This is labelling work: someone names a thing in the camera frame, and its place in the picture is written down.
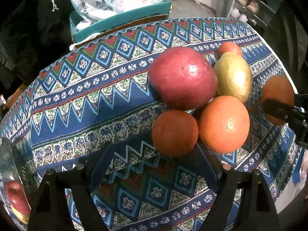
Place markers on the grey shoe rack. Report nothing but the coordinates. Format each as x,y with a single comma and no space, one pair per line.
258,13

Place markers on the patterned blue tablecloth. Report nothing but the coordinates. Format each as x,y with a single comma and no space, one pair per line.
101,92

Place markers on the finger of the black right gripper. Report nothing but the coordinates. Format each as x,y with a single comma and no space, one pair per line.
296,119

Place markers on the yellow apple in bowl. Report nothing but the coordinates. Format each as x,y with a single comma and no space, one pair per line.
23,218

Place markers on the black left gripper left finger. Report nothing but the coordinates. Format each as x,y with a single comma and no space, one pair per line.
60,193

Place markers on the cardboard box under crate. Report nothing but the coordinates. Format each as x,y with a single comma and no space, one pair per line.
115,32

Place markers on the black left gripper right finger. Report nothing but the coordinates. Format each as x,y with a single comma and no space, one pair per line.
242,195

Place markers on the teal storage crate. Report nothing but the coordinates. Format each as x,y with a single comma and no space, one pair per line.
135,17

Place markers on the red apple in bowl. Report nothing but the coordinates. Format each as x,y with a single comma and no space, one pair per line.
17,198

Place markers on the large orange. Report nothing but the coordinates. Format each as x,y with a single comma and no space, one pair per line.
224,124

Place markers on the glass fruit bowl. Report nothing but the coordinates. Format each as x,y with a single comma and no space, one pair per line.
18,181

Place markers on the smaller orange front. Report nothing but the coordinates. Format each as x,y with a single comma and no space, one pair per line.
174,133

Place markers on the large red apple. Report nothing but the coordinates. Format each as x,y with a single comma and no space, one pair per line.
183,78

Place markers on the small tangerine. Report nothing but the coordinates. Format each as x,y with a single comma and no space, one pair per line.
229,47

